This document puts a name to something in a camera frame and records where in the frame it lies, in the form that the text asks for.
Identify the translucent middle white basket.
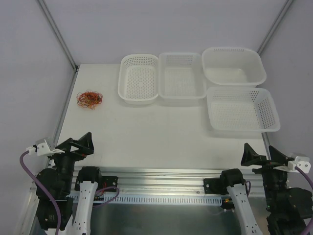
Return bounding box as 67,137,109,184
158,52,207,104

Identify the white slotted cable duct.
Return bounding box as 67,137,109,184
68,194,224,206

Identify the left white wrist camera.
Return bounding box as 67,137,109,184
26,138,64,157

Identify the solid white tub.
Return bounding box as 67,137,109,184
201,47,267,87

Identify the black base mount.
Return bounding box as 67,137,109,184
203,178,225,195
73,176,118,191

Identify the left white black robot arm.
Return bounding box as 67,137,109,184
36,132,103,235

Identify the rounded perforated white basket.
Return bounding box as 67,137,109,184
117,54,158,105

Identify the right aluminium frame post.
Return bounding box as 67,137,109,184
257,0,295,57

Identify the wire bundle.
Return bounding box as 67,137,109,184
76,91,104,110

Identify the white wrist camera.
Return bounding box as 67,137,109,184
26,138,64,157
274,153,311,174

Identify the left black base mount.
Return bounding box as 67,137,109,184
73,176,118,191

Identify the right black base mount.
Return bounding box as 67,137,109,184
203,178,225,195

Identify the aluminium frame post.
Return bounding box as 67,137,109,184
36,0,79,71
257,0,295,57

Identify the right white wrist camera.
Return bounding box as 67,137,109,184
274,153,311,174

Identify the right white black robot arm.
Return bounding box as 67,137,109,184
219,143,313,235

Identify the large perforated white basket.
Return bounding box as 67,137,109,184
206,87,281,133

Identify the left aluminium frame post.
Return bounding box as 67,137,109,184
36,0,79,71

